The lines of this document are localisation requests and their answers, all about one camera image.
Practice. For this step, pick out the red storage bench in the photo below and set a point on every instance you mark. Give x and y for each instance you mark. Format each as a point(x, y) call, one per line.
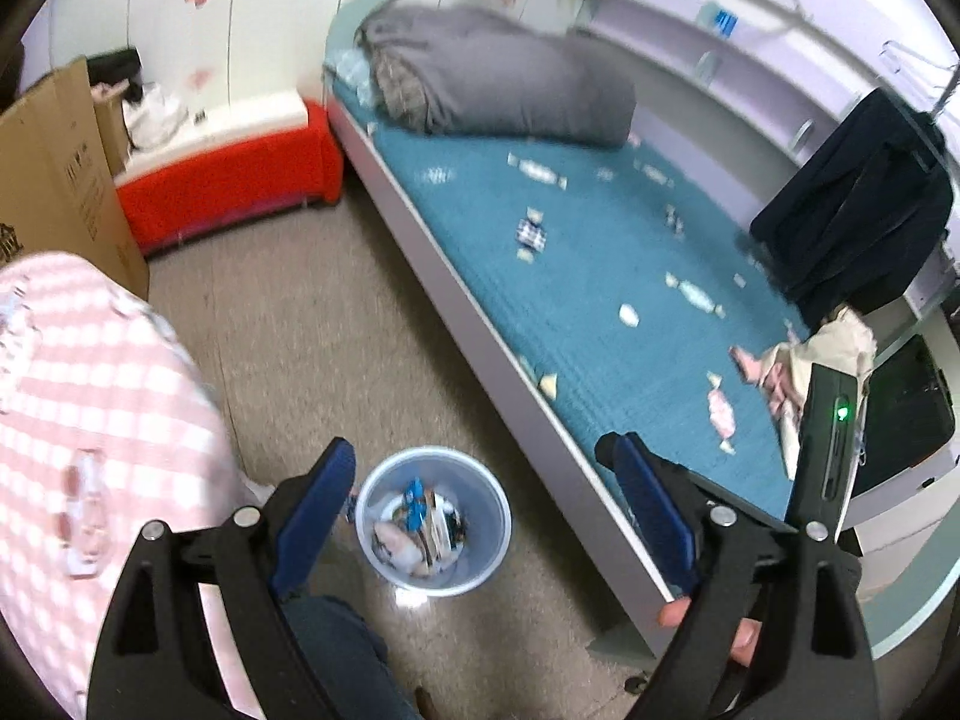
point(225, 172)

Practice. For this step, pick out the teal printed bed sheet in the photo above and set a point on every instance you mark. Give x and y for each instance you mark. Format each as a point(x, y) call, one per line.
point(600, 240)

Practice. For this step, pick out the bunk bed frame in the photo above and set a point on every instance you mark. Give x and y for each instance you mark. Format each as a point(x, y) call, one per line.
point(450, 255)

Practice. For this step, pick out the black case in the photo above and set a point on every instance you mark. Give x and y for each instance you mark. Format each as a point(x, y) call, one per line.
point(904, 420)

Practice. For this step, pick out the grey checked pillow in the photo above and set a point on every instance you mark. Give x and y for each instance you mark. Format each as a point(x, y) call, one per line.
point(401, 90)

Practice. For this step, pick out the pink checked tablecloth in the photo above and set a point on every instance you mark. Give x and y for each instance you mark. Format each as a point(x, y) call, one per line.
point(97, 405)

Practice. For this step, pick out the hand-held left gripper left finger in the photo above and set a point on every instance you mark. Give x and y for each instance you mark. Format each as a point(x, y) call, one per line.
point(311, 525)

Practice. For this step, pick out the black cloth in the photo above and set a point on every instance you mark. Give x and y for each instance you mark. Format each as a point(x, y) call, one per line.
point(116, 71)

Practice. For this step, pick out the clear plastic hanger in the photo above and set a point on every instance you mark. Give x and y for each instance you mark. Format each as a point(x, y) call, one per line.
point(926, 82)

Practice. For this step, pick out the white wardrobe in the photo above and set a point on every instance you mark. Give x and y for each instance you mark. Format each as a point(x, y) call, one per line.
point(247, 22)

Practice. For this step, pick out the light blue trash bin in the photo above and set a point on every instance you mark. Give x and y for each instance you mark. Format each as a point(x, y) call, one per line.
point(480, 532)

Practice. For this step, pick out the person's jeans leg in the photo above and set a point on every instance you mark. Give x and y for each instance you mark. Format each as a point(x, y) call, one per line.
point(345, 660)

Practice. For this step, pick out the crumpled white cloth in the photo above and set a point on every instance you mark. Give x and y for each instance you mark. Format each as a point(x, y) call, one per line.
point(825, 337)

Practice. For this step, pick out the faint pink butterfly sticker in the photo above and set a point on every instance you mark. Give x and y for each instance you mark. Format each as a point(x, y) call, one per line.
point(199, 77)

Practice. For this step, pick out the navy hanging jacket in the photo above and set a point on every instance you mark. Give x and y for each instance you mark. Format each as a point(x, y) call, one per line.
point(855, 210)

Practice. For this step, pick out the clear plastic bag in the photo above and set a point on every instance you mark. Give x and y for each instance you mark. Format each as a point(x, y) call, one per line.
point(396, 541)

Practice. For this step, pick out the white plastic bag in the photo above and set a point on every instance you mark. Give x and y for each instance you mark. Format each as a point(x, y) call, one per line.
point(154, 114)

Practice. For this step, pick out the large cardboard box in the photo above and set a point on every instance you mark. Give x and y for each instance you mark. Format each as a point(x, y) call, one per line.
point(67, 165)

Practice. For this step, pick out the person's right hand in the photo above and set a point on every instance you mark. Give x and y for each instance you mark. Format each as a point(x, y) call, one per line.
point(673, 613)

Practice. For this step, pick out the grey duvet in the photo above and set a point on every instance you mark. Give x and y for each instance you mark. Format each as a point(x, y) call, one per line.
point(495, 67)

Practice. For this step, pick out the small blue box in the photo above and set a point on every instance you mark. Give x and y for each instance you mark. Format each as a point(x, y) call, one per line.
point(726, 20)

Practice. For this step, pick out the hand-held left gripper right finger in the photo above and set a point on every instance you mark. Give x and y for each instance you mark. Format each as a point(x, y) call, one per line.
point(660, 517)

